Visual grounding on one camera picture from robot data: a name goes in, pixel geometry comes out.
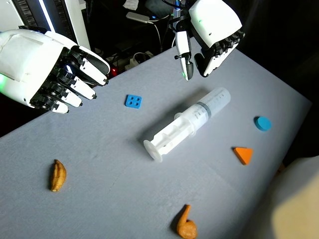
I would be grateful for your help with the large clear plastic syringe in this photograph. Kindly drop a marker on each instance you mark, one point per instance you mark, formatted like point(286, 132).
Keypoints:
point(194, 114)

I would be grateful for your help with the silver power bank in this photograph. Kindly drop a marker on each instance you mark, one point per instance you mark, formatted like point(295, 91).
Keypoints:
point(138, 17)

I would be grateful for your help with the white power strip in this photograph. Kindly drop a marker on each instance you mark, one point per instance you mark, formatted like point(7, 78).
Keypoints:
point(137, 59)

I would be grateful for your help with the blue round disc block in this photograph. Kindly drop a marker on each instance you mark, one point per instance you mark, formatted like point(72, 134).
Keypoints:
point(263, 123)

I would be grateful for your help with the blue square four-hole block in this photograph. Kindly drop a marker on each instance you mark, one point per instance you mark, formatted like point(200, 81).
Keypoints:
point(133, 101)

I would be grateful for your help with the orange triangle block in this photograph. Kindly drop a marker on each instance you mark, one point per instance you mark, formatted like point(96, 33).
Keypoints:
point(244, 154)

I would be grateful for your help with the white panel with black strips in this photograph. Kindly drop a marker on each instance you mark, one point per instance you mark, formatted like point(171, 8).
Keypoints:
point(74, 22)

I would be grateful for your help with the grey table cloth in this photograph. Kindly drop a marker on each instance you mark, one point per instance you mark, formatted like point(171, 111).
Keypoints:
point(112, 149)

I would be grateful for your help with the beige blurred cover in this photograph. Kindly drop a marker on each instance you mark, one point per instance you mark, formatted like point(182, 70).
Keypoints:
point(294, 199)

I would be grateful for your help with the orange toy shrimp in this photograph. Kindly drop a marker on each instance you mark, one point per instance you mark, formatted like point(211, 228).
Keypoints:
point(187, 226)

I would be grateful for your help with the brown toy bread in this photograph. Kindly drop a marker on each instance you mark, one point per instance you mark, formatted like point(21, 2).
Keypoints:
point(57, 175)

